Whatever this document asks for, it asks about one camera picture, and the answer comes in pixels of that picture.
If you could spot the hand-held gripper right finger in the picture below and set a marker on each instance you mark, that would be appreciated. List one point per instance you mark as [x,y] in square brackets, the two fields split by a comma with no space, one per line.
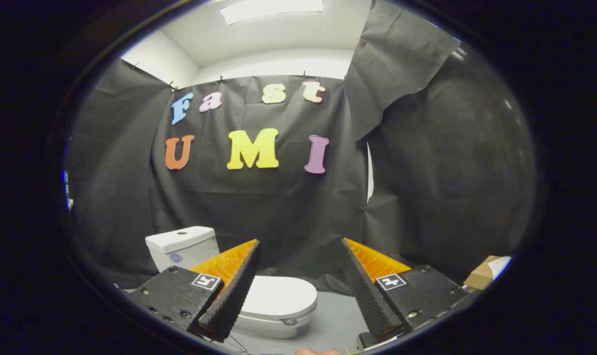
[370,296]

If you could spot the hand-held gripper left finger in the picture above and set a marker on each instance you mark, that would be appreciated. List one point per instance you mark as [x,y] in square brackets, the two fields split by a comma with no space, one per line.
[232,296]

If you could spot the white toilet lid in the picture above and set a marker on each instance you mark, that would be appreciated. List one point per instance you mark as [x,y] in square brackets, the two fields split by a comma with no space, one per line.
[283,296]

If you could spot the white toilet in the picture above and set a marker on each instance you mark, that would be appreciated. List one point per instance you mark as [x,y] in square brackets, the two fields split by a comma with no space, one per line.
[180,241]

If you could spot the black backdrop cloth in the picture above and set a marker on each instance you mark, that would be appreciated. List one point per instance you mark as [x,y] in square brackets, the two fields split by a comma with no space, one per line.
[279,207]

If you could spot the cardboard box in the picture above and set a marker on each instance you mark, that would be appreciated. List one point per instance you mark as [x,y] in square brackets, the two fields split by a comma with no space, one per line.
[481,276]

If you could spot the ceiling light panel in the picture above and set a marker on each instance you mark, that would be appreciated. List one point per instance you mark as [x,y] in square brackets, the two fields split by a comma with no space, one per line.
[271,10]

